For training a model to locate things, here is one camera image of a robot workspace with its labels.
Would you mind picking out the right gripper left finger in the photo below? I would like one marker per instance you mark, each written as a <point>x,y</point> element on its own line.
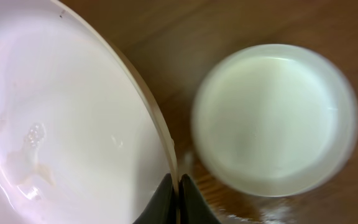
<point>162,208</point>

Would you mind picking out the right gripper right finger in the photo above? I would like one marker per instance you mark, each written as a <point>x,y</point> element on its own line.
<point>193,206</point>

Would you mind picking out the pink-rimmed white plate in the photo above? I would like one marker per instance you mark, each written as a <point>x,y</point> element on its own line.
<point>82,139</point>

